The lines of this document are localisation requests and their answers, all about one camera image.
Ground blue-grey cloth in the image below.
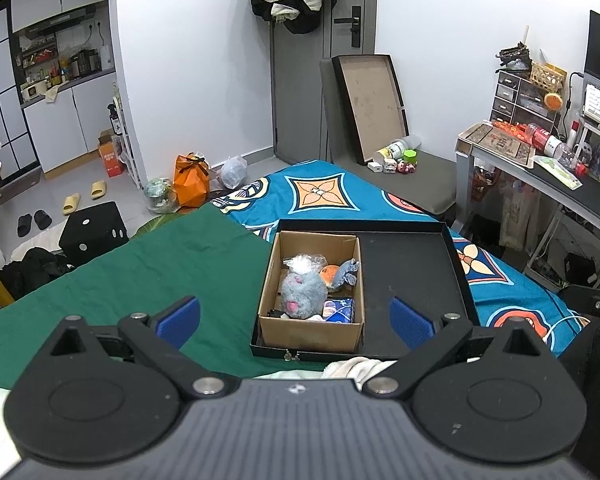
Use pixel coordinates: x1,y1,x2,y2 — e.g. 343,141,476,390
330,258,359,291

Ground white cable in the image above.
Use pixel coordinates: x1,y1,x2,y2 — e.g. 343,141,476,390
545,310,588,346

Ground black shallow tray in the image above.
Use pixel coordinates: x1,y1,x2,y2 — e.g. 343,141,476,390
249,218,481,363

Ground grey pink plush toy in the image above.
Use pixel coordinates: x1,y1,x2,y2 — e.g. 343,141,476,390
279,270,328,320

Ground grey door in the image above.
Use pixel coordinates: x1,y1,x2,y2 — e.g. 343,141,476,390
270,0,378,166

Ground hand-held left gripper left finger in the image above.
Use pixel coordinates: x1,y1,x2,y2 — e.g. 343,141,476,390
30,296,242,401

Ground clear bag green contents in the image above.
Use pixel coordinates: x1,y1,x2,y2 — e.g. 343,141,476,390
145,177,176,211

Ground brown cardboard box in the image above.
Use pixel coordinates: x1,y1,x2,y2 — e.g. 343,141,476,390
257,231,366,353

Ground grey desk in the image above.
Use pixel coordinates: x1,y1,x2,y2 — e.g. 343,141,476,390
455,122,600,281

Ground burger plush toy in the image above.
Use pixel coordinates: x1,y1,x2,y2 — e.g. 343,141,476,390
320,265,343,291

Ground white fleece blanket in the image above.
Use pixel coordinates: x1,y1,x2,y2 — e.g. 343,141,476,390
0,356,401,471

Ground patterned cardboard sheet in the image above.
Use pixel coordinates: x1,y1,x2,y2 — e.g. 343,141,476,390
462,124,536,168

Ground black cube stool white dots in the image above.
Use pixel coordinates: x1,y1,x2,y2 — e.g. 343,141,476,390
59,201,130,267

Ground grey folding cushion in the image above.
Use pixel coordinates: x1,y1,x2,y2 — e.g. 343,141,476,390
320,57,458,213

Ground black-framed sliding door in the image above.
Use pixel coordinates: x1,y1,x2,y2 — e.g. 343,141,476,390
0,7,43,183

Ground red snack packets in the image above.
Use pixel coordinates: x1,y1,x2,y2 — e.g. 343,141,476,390
492,120,531,141

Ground beige tote bag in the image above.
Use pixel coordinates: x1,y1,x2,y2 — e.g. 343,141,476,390
500,180,541,251

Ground black door handle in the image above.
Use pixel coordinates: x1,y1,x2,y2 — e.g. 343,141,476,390
334,6,362,48

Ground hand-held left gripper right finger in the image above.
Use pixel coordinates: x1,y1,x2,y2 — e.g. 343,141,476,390
362,297,556,401

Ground clear bag white filling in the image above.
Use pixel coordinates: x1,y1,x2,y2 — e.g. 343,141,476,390
282,255,327,278

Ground green blanket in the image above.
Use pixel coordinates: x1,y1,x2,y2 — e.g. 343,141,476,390
0,201,331,391

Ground grey drawer organiser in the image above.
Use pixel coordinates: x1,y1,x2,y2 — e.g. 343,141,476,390
492,71,563,133

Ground black bag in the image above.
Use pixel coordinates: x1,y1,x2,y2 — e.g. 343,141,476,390
564,253,597,283

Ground black-framed box lid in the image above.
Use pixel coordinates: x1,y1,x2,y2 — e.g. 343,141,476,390
331,53,411,166

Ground orange cardboard box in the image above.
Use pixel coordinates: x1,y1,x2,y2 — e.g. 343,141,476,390
97,130,123,178

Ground clear bottle red label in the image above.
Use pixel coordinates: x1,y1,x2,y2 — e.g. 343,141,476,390
527,124,588,171

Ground white kitchen cabinet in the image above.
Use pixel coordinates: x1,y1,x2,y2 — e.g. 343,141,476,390
20,70,131,173

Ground green white packet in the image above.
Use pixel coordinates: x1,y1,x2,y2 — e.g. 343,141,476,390
532,155,583,191

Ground blue tissue pack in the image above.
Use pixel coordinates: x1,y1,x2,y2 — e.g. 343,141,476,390
322,298,356,323

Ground dark clothes pile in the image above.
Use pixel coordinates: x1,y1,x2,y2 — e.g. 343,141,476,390
0,247,73,301

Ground white narrow rack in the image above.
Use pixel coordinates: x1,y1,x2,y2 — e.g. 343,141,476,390
109,80,141,191

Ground white plastic bag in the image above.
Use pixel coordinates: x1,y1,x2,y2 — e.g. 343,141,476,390
219,156,248,190

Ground bamboo basket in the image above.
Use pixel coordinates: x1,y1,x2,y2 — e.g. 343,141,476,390
530,62,567,93

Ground orange gift bag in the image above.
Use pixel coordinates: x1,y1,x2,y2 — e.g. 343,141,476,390
174,152,211,208

